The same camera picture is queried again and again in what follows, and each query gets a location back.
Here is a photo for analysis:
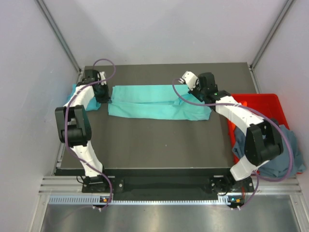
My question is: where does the teal t-shirt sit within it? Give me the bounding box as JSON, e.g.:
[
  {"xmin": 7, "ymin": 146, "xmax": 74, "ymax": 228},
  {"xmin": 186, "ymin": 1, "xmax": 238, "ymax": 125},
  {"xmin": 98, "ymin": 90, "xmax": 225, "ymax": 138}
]
[{"xmin": 108, "ymin": 85, "xmax": 211, "ymax": 121}]

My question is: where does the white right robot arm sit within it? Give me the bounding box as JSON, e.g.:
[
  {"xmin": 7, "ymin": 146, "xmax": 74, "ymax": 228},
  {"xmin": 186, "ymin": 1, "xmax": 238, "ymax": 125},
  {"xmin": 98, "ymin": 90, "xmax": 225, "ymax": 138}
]
[{"xmin": 182, "ymin": 71, "xmax": 283, "ymax": 191}]

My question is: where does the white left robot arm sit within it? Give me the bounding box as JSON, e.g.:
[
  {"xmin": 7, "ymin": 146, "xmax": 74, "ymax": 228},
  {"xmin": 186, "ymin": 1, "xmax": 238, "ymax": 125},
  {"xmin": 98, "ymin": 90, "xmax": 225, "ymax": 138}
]
[{"xmin": 55, "ymin": 70, "xmax": 110, "ymax": 192}]

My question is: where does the folded blue t-shirt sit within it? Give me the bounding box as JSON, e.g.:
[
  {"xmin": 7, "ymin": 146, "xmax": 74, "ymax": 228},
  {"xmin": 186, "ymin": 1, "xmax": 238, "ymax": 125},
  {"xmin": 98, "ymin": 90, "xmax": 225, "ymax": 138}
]
[{"xmin": 67, "ymin": 84, "xmax": 101, "ymax": 111}]

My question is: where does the red plastic bin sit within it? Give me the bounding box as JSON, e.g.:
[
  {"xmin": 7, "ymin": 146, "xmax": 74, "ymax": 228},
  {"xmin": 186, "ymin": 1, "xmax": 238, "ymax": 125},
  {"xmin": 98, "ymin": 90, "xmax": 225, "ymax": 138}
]
[{"xmin": 227, "ymin": 94, "xmax": 306, "ymax": 178}]

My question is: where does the grey-blue t-shirt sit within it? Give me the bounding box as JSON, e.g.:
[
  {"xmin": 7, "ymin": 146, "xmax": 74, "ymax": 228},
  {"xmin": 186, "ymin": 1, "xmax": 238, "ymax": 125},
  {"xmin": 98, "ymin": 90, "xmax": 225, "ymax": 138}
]
[{"xmin": 231, "ymin": 123, "xmax": 307, "ymax": 179}]

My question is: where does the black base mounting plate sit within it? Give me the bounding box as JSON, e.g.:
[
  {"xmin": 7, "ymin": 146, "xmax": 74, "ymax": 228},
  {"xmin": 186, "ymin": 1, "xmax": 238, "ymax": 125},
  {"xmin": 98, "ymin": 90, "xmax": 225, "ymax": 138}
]
[{"xmin": 82, "ymin": 168, "xmax": 253, "ymax": 200}]

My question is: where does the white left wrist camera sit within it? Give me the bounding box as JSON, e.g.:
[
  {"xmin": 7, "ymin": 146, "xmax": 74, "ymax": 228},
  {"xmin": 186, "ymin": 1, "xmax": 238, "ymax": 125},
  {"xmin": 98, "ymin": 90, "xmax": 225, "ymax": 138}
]
[{"xmin": 98, "ymin": 71, "xmax": 107, "ymax": 86}]

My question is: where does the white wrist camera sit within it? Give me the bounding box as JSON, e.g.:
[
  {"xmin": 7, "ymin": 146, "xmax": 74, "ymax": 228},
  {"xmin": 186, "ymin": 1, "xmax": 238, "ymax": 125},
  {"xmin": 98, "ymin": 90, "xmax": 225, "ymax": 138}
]
[
  {"xmin": 179, "ymin": 71, "xmax": 199, "ymax": 90},
  {"xmin": 98, "ymin": 71, "xmax": 107, "ymax": 86}
]

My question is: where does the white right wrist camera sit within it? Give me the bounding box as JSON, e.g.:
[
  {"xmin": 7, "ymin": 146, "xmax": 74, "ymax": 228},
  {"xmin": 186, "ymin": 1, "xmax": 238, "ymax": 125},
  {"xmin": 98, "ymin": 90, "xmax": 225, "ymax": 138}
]
[{"xmin": 179, "ymin": 71, "xmax": 199, "ymax": 90}]

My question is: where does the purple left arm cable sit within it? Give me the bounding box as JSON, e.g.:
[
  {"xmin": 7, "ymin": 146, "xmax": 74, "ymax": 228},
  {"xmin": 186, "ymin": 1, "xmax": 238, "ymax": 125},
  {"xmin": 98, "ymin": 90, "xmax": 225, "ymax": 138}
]
[{"xmin": 48, "ymin": 58, "xmax": 117, "ymax": 218}]

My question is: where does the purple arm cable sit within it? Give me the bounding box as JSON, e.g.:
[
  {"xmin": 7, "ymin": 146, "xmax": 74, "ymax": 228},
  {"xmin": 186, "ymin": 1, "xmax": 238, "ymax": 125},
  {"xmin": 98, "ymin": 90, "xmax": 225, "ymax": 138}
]
[
  {"xmin": 172, "ymin": 77, "xmax": 295, "ymax": 209},
  {"xmin": 48, "ymin": 58, "xmax": 117, "ymax": 218}
]

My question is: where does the grey aluminium corner post left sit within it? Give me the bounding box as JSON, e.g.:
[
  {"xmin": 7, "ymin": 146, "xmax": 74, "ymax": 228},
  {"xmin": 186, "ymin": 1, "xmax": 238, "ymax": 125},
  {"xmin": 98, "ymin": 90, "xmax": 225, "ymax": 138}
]
[{"xmin": 34, "ymin": 0, "xmax": 82, "ymax": 73}]

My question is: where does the grey aluminium corner post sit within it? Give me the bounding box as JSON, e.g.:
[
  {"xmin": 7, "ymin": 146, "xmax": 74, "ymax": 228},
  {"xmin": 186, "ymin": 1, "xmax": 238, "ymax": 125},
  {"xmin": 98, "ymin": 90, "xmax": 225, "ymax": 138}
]
[
  {"xmin": 34, "ymin": 0, "xmax": 82, "ymax": 73},
  {"xmin": 249, "ymin": 0, "xmax": 295, "ymax": 72}
]

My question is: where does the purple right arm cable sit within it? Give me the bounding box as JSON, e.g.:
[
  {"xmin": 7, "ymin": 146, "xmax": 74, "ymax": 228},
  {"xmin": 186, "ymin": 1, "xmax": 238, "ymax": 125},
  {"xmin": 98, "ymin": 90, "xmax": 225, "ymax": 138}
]
[{"xmin": 172, "ymin": 77, "xmax": 295, "ymax": 209}]

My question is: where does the grey aluminium corner post right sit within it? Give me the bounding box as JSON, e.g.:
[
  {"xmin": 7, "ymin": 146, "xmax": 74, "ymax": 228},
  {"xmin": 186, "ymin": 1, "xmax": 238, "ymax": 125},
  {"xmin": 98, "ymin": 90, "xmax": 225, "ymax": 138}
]
[{"xmin": 249, "ymin": 0, "xmax": 295, "ymax": 72}]

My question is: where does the grey slotted cable duct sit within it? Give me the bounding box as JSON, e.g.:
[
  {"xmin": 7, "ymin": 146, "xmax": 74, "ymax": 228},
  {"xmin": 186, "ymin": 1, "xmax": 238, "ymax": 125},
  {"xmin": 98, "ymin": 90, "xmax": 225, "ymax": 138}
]
[{"xmin": 48, "ymin": 195, "xmax": 241, "ymax": 205}]

